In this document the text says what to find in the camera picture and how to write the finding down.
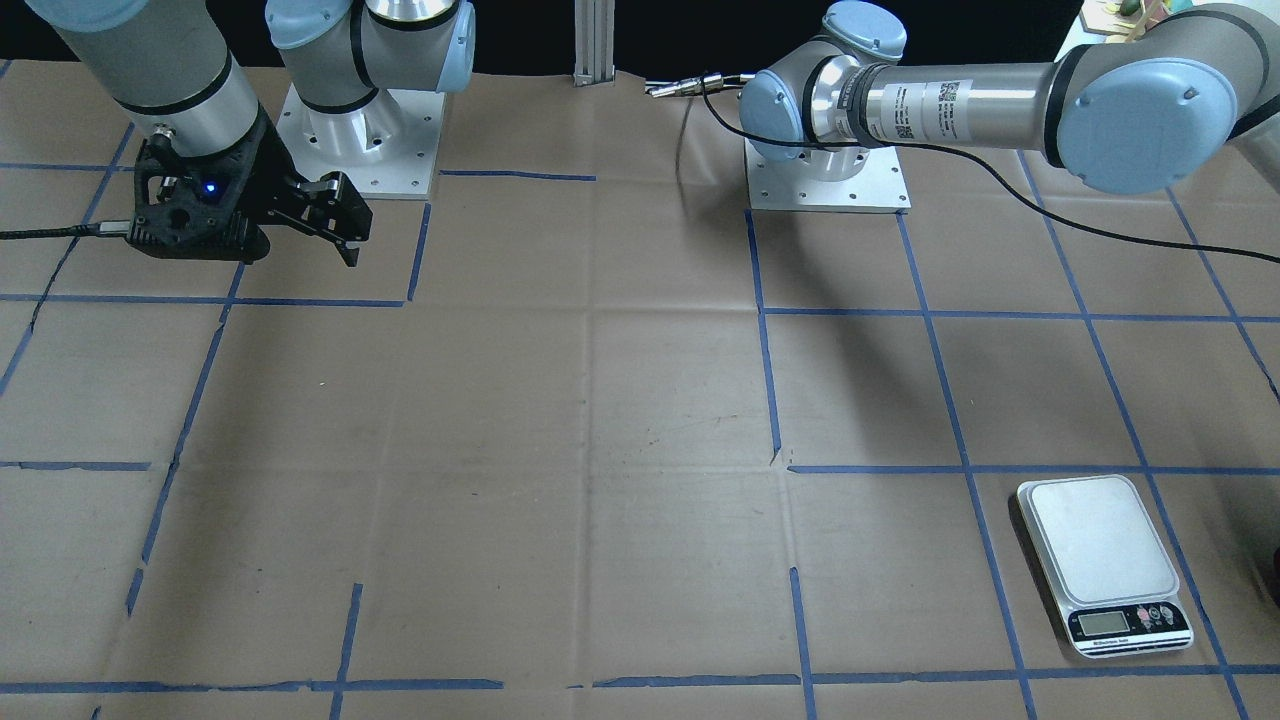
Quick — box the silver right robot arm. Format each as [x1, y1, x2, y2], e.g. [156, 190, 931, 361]
[3, 1, 477, 266]

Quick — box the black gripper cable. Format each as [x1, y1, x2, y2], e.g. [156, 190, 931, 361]
[0, 222, 131, 243]

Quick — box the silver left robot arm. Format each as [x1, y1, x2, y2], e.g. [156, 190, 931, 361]
[266, 1, 1277, 211]

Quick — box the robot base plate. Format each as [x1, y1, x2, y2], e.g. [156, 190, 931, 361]
[744, 142, 913, 214]

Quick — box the silver kitchen scale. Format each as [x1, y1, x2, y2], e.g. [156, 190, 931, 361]
[1015, 474, 1196, 659]

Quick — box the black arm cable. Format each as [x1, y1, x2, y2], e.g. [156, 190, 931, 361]
[645, 74, 1280, 266]

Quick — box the aluminium frame post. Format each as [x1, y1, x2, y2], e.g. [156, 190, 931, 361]
[573, 0, 617, 88]

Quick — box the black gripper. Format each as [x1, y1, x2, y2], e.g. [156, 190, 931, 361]
[128, 109, 372, 268]

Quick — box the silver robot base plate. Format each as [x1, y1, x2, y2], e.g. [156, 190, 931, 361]
[276, 86, 449, 201]

